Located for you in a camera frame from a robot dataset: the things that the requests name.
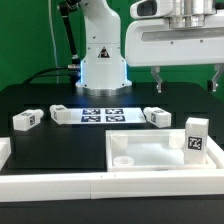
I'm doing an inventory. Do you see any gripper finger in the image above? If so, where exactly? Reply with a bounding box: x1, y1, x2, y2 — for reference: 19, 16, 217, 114
151, 66, 163, 93
211, 64, 224, 92

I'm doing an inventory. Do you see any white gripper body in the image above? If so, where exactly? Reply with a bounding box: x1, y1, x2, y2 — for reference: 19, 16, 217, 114
125, 16, 224, 67

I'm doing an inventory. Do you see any white square tabletop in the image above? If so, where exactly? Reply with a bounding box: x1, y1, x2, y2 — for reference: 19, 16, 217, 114
106, 129, 224, 172

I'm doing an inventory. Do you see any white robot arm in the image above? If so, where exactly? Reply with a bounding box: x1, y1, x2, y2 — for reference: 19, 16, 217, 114
77, 0, 224, 96

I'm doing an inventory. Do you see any white sheet with fiducial markers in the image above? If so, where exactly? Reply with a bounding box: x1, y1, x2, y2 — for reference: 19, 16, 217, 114
64, 108, 146, 124

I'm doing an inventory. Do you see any white front fence bar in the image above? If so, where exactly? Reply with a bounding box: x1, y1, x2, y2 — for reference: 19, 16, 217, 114
0, 169, 224, 202

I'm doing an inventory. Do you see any white fence bar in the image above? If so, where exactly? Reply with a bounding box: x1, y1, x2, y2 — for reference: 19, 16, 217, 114
0, 169, 224, 202
0, 138, 11, 171

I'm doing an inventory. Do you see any white left fence bar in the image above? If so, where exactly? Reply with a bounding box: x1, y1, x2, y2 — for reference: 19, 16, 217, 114
0, 138, 11, 171

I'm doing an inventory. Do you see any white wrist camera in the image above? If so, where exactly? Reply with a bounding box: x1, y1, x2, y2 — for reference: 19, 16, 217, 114
130, 0, 173, 19

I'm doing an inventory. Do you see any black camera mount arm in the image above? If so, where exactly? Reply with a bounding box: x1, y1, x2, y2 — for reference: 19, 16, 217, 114
57, 0, 81, 64

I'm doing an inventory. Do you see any white hanging cable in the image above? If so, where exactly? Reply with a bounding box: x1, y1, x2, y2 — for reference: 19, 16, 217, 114
47, 0, 60, 84

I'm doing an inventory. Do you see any black cable on table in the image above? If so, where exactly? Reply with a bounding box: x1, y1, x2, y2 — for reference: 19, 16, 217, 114
22, 66, 80, 84

